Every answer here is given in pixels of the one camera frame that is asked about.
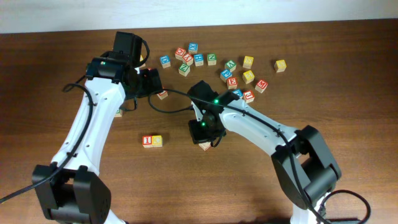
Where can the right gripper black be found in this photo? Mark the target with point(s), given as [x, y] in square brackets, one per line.
[198, 135]

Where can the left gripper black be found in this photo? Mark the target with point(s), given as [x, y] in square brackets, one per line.
[152, 82]

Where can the green block R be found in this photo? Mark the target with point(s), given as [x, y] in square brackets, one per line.
[205, 145]

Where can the red block I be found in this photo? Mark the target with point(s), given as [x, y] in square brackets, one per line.
[147, 141]

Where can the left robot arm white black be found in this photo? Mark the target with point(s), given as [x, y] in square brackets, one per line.
[69, 190]

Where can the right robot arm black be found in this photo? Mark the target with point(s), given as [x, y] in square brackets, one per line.
[306, 170]

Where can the red block K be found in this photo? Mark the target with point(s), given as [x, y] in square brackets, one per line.
[162, 94]

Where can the blue block D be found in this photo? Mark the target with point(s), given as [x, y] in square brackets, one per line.
[165, 61]

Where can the green block Z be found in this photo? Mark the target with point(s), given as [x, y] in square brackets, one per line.
[184, 69]

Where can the red block C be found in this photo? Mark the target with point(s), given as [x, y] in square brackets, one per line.
[179, 53]

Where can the green block B right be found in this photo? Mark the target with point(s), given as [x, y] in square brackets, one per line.
[119, 113]

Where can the blue block bottom right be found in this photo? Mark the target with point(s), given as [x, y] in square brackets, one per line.
[238, 92]

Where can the red block 3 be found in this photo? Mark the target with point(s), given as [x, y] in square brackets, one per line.
[248, 96]

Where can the red block E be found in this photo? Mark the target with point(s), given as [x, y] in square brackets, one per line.
[232, 83]

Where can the blue block H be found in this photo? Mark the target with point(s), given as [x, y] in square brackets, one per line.
[198, 60]

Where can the blue block X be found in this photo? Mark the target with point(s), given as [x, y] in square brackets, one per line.
[193, 48]

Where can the blue block P right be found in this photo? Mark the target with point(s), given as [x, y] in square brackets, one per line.
[225, 74]

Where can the red block M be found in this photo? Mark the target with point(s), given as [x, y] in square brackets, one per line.
[261, 85]

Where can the green block N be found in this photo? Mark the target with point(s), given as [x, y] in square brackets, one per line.
[211, 59]

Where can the green block V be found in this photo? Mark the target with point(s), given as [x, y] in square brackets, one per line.
[230, 65]

